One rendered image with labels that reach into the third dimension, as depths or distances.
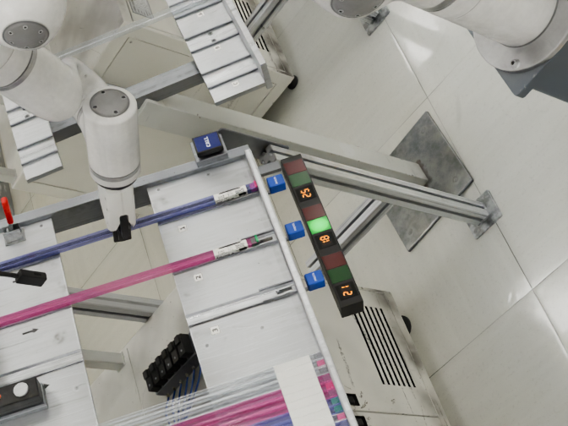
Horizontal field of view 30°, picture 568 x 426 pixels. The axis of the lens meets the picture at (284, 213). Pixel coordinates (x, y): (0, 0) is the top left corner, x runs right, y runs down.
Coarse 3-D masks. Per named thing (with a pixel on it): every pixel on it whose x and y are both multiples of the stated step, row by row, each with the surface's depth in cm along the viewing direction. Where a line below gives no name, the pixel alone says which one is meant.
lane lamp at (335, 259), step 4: (336, 252) 183; (340, 252) 183; (324, 256) 183; (328, 256) 183; (332, 256) 182; (336, 256) 182; (340, 256) 182; (324, 260) 182; (328, 260) 182; (332, 260) 182; (336, 260) 182; (340, 260) 182; (344, 260) 182; (328, 264) 182; (332, 264) 182; (336, 264) 181; (340, 264) 181; (344, 264) 181; (328, 268) 181; (332, 268) 181
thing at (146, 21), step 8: (192, 0) 212; (200, 0) 211; (208, 0) 212; (168, 8) 211; (176, 8) 211; (184, 8) 211; (152, 16) 211; (160, 16) 211; (168, 16) 211; (136, 24) 210; (144, 24) 210; (112, 32) 210; (120, 32) 210; (128, 32) 211; (96, 40) 210; (104, 40) 210; (72, 48) 210; (80, 48) 209; (88, 48) 210; (56, 56) 209; (64, 56) 209
